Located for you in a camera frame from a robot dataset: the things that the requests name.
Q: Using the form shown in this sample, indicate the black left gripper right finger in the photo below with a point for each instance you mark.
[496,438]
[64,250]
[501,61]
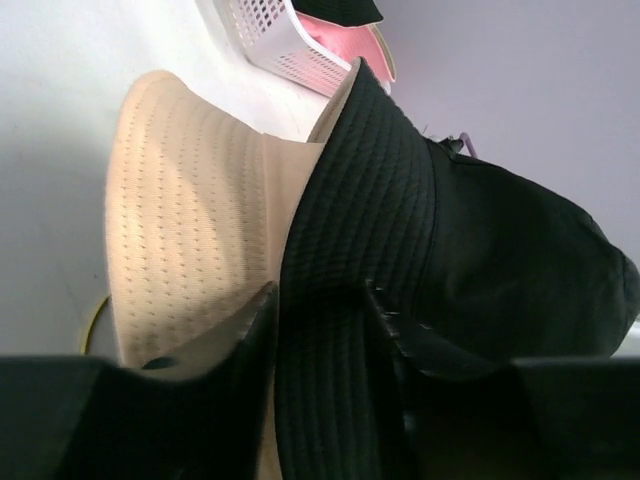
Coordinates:
[444,413]

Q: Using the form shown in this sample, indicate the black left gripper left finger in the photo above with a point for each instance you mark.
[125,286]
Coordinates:
[194,413]

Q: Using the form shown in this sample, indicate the black bucket hat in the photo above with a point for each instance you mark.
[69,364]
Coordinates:
[494,263]

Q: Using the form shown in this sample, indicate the white plastic basket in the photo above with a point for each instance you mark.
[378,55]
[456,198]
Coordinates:
[270,36]

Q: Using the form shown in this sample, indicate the pink hat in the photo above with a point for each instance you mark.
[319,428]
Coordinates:
[348,43]

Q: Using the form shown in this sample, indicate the gold wire hat stand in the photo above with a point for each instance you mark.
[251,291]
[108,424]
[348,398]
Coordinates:
[87,336]

